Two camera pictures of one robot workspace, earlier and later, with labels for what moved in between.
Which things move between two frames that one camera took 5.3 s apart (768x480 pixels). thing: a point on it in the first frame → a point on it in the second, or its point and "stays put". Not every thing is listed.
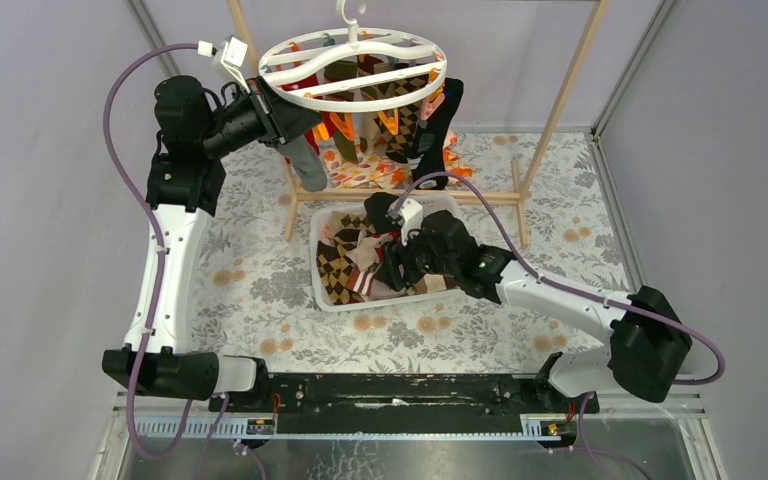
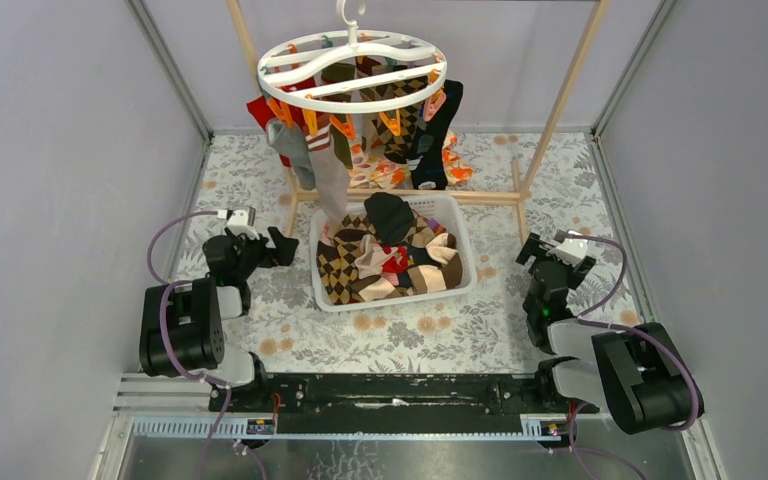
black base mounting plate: x=403 y=403 stays put
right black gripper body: x=416 y=259 → x=538 y=249
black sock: x=377 y=206 stays put
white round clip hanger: x=354 y=70 stays put
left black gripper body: x=272 y=116 → x=263 y=248
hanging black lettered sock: x=428 y=156 stays put
